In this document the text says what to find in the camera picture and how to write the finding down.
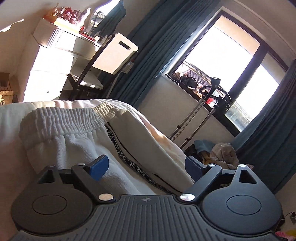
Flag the cream sweatpants with black stripe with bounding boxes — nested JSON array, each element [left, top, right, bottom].
[[0, 99, 195, 241]]

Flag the metal clothes steamer stand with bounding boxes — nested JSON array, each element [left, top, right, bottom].
[[168, 76, 232, 149]]

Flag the yellow garment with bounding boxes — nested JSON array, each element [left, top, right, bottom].
[[200, 151, 213, 165]]

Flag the pink fleece garment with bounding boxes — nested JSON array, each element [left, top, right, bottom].
[[275, 230, 296, 241]]

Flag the teal cloth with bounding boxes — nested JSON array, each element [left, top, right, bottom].
[[194, 140, 215, 154]]

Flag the teal curtain right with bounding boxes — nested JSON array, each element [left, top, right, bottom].
[[232, 62, 295, 193]]

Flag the teal curtain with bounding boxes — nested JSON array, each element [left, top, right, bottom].
[[103, 1, 221, 108], [232, 62, 295, 193]]

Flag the pastel yellow pink bedsheet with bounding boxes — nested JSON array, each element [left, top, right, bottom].
[[129, 104, 188, 186]]

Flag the white desk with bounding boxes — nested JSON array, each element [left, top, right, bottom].
[[16, 19, 99, 102]]

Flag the teal curtain left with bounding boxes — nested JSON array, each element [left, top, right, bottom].
[[103, 1, 221, 108]]

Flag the wall power socket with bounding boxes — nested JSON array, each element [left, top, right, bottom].
[[290, 211, 296, 225]]

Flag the white chair with black frame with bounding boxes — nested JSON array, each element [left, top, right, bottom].
[[59, 33, 138, 101]]

